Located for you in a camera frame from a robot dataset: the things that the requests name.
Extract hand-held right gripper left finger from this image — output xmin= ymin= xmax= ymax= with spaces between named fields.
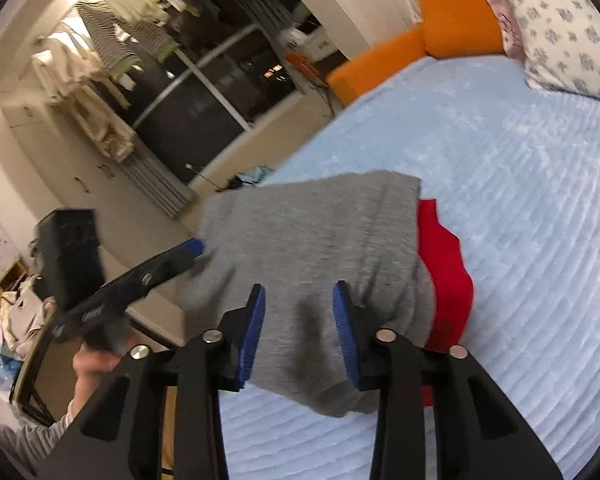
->
xmin=35 ymin=284 xmax=267 ymax=480

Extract person's left hand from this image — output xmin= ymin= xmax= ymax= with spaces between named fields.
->
xmin=72 ymin=337 xmax=141 ymax=409

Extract bed with light blue blanket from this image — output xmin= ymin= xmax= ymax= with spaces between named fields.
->
xmin=215 ymin=55 xmax=600 ymax=480

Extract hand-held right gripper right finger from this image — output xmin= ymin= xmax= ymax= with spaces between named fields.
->
xmin=332 ymin=281 xmax=563 ymax=480

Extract black metal frame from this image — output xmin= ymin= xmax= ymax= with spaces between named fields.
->
xmin=10 ymin=310 xmax=76 ymax=423

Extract orange chair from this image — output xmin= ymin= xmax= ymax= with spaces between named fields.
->
xmin=284 ymin=51 xmax=333 ymax=108

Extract cluttered pile of bags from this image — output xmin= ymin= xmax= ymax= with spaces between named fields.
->
xmin=0 ymin=260 xmax=56 ymax=376

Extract orange headboard cushions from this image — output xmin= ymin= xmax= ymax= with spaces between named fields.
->
xmin=326 ymin=0 xmax=508 ymax=106

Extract white desk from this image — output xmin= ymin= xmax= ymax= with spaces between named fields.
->
xmin=280 ymin=22 xmax=341 ymax=61

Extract light curtain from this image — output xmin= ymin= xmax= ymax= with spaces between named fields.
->
xmin=235 ymin=0 xmax=301 ymax=31

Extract person's left forearm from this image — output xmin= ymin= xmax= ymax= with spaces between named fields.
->
xmin=0 ymin=400 xmax=78 ymax=476

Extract white floral pillow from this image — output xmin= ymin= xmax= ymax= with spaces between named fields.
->
xmin=495 ymin=0 xmax=600 ymax=108

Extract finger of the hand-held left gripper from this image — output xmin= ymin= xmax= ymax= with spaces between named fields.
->
xmin=105 ymin=239 xmax=204 ymax=307

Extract grey knit sweater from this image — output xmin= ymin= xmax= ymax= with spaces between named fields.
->
xmin=180 ymin=170 xmax=437 ymax=418

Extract dark glass window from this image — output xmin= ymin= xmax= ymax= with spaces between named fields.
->
xmin=130 ymin=22 xmax=308 ymax=186

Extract grey pleated curtain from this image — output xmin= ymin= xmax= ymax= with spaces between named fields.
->
xmin=125 ymin=152 xmax=191 ymax=218

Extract white wardrobe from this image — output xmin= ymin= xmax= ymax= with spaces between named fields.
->
xmin=0 ymin=87 xmax=196 ymax=246

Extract row of hanging clothes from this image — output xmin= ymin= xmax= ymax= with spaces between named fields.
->
xmin=30 ymin=0 xmax=261 ymax=161

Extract red folded garment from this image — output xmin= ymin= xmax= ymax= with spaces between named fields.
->
xmin=415 ymin=199 xmax=476 ymax=408

